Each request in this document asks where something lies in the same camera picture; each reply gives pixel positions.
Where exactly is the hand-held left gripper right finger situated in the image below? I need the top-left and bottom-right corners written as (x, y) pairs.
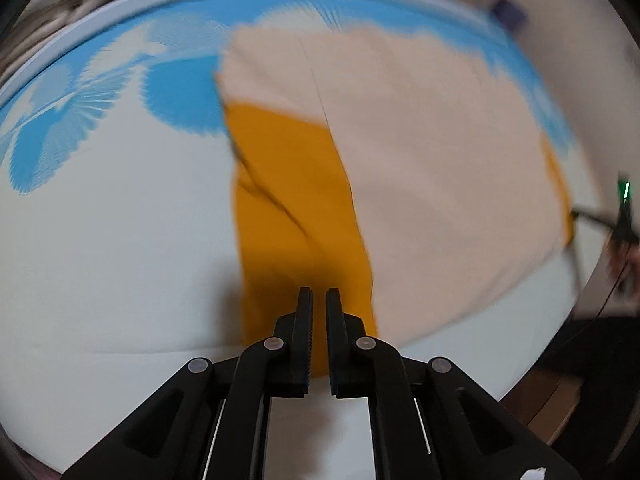
top-left (325, 287), bottom-right (584, 480)

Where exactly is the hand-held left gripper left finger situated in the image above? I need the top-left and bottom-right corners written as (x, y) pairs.
top-left (60, 287), bottom-right (315, 480)

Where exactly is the beige and orange jacket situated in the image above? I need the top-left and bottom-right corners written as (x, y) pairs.
top-left (215, 25), bottom-right (577, 347)

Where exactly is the pile of white clothes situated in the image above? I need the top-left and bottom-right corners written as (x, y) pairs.
top-left (0, 0), bottom-right (142, 88)

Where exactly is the blue and white patterned bedsheet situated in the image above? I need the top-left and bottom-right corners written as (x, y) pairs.
top-left (0, 0), bottom-right (601, 480)

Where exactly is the wooden bed frame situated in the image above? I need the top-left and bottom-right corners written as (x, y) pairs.
top-left (514, 374), bottom-right (587, 447)

